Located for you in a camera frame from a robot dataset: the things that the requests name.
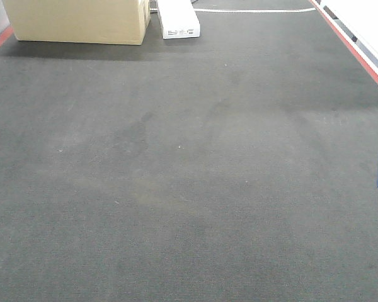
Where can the white long carton box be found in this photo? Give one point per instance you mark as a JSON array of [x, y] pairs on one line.
[[178, 19]]

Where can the large cardboard box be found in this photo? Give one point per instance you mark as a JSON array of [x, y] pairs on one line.
[[101, 22]]

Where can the white conveyor side rail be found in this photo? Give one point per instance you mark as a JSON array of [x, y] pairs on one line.
[[356, 25]]

